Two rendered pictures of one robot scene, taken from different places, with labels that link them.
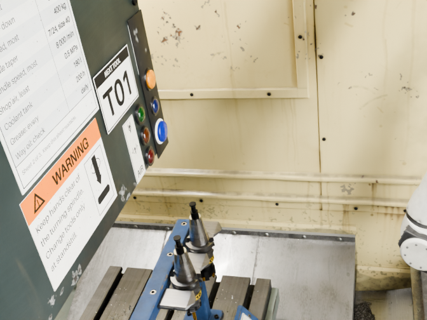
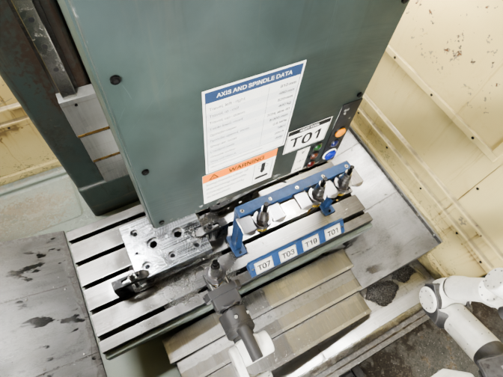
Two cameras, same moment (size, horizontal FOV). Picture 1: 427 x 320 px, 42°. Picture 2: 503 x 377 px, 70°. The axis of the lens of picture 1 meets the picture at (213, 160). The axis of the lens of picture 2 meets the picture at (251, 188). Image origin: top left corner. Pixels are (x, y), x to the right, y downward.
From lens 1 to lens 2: 35 cm
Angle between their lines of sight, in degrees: 36
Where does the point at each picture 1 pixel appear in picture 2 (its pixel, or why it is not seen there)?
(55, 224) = (219, 184)
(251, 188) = (416, 168)
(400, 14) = not seen: outside the picture
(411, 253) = (424, 295)
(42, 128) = (234, 152)
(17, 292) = (183, 202)
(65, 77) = (266, 132)
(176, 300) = (302, 200)
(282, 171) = (439, 178)
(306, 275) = (397, 232)
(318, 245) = (419, 226)
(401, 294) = not seen: hidden behind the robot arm
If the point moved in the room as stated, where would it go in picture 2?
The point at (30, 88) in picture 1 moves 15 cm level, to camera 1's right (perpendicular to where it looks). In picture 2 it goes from (237, 138) to (308, 196)
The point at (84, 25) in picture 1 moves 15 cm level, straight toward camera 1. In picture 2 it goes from (300, 109) to (253, 170)
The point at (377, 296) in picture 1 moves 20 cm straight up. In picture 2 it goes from (422, 273) to (444, 259)
